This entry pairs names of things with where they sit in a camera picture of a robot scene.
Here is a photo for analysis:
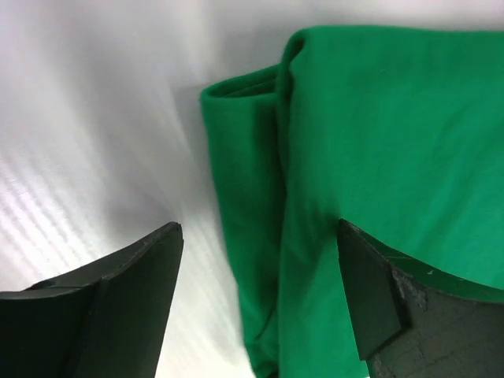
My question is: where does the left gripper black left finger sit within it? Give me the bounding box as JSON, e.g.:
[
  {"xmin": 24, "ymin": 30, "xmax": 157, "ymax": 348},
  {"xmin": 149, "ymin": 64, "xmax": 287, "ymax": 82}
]
[{"xmin": 23, "ymin": 222, "xmax": 183, "ymax": 377}]

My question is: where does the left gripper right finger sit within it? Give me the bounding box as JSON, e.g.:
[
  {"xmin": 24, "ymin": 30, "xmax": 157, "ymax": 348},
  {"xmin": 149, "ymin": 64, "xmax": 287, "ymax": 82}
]
[{"xmin": 337, "ymin": 220, "xmax": 503, "ymax": 377}]

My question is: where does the green t shirt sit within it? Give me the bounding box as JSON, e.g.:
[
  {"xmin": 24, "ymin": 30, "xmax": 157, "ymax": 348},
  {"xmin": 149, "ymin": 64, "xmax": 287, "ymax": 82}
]
[{"xmin": 201, "ymin": 26, "xmax": 503, "ymax": 377}]

